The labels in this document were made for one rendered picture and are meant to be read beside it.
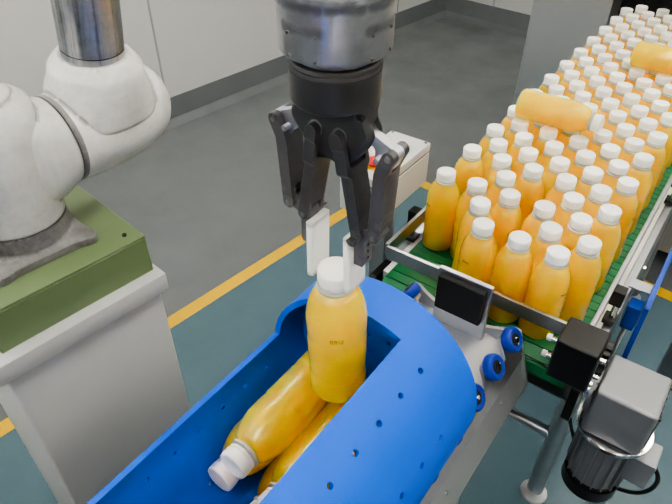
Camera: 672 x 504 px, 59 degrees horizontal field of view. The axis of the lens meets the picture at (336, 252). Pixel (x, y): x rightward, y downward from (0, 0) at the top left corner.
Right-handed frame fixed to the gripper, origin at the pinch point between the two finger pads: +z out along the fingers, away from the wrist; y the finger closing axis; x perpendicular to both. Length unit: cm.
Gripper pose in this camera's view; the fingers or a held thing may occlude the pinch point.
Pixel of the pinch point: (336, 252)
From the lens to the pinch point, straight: 59.1
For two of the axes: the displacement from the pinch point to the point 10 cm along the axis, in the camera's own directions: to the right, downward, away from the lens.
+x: 5.9, -5.2, 6.2
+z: 0.0, 7.7, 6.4
